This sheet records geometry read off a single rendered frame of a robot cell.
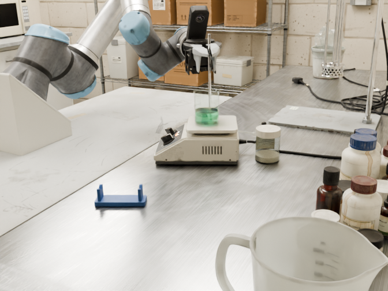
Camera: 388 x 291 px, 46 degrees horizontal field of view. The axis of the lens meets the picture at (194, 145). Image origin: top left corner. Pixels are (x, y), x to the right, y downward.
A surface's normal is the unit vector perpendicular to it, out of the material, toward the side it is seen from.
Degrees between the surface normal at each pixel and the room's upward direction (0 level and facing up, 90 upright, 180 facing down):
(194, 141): 90
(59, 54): 91
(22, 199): 0
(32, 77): 55
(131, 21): 47
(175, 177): 0
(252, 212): 0
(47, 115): 90
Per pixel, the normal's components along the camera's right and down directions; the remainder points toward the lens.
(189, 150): -0.06, 0.34
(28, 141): 0.87, 0.15
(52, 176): -0.02, -0.94
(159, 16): -0.43, 0.31
